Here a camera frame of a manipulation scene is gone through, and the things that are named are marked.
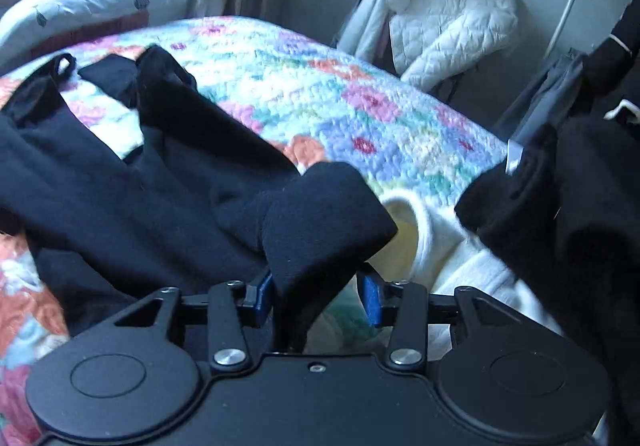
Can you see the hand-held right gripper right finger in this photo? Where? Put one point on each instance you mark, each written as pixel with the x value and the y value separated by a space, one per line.
pixel 371 298

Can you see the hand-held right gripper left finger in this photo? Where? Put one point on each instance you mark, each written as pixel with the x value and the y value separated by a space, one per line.
pixel 264 295

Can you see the black garment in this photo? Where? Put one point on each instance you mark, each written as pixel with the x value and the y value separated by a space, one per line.
pixel 150 186

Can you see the dark clothes pile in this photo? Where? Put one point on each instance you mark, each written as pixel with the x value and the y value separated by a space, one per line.
pixel 565 186

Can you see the white fleece garment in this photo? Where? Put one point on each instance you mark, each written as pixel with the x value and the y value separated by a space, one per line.
pixel 460 266

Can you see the floral patchwork quilt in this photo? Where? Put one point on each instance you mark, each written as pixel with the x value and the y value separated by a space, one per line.
pixel 320 90

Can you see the grey garment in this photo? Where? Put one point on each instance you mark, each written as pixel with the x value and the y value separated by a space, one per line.
pixel 540 95

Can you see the white quilted jacket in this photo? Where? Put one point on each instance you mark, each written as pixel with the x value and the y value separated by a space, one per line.
pixel 450 20

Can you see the white pillow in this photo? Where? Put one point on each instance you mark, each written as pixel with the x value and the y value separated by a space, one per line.
pixel 75 5

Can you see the white pole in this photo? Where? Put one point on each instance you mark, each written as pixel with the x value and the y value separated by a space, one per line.
pixel 570 0

